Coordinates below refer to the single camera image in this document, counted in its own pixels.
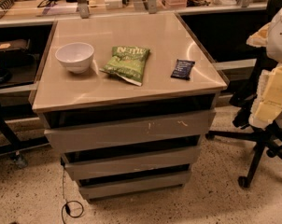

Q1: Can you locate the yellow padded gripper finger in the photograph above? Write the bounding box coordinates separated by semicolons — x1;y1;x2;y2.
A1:
249;63;282;129
247;23;269;48

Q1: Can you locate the grey top drawer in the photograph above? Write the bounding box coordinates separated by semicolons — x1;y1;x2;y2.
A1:
45;109;216;153

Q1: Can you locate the grey drawer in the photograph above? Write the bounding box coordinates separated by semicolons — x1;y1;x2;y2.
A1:
65;146;201;180
79;170;191;200
45;109;216;153

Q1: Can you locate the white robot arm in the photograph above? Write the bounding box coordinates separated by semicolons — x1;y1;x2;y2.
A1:
247;8;282;129

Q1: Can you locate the grey middle drawer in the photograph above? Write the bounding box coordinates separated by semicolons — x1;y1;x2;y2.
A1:
65;146;201;180

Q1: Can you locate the drawer cabinet with tan top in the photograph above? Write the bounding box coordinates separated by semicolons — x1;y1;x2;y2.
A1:
33;13;226;189

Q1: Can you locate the grey bottom drawer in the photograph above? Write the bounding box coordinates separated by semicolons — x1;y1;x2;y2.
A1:
79;170;191;200

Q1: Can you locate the black office chair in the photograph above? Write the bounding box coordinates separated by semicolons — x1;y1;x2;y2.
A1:
205;0;282;188

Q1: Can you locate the dark blue snack packet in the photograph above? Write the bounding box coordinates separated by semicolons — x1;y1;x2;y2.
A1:
171;59;195;80

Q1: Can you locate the green chip bag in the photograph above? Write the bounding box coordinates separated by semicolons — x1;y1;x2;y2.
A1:
101;46;150;86

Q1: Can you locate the white ceramic bowl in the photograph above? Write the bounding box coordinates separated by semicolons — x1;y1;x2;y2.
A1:
55;42;94;74

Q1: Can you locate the black table leg with caster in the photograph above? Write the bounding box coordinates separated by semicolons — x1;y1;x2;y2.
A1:
0;104;49;168

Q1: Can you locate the black cable on floor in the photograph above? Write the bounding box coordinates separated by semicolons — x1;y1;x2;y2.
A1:
60;159;85;224

